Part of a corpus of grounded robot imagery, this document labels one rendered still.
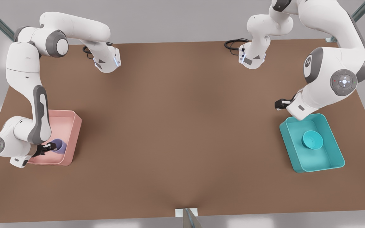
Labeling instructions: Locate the black cable loop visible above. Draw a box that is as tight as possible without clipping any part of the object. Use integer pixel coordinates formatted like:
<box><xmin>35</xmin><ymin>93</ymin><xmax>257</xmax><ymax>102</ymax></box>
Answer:
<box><xmin>224</xmin><ymin>39</ymin><xmax>250</xmax><ymax>50</ymax></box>
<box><xmin>82</xmin><ymin>42</ymin><xmax>113</xmax><ymax>54</ymax></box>

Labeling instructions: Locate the purple cup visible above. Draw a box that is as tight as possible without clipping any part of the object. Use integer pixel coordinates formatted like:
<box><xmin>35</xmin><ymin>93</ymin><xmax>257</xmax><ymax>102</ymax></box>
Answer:
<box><xmin>52</xmin><ymin>139</ymin><xmax>67</xmax><ymax>154</ymax></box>

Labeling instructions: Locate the pink box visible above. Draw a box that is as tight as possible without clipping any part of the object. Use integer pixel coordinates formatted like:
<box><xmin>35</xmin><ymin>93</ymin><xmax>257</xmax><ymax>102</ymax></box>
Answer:
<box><xmin>27</xmin><ymin>110</ymin><xmax>82</xmax><ymax>167</ymax></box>

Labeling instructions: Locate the teal bowl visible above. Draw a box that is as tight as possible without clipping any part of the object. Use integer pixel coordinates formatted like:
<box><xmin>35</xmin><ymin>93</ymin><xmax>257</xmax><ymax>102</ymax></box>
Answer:
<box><xmin>302</xmin><ymin>130</ymin><xmax>324</xmax><ymax>149</ymax></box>

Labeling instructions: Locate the teal box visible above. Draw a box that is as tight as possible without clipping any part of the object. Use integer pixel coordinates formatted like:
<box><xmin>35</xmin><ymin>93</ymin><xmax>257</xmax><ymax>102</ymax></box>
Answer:
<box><xmin>279</xmin><ymin>113</ymin><xmax>345</xmax><ymax>173</ymax></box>

